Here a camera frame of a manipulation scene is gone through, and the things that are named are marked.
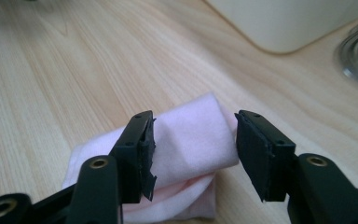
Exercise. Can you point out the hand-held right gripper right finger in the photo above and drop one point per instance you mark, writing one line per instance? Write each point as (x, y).
(261, 158)

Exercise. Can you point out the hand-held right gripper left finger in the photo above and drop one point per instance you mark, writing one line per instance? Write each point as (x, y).
(132, 155)

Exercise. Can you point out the pink sock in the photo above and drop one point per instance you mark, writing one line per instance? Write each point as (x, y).
(192, 140)

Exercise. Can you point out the white divided storage box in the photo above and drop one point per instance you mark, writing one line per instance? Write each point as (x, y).
(286, 21)

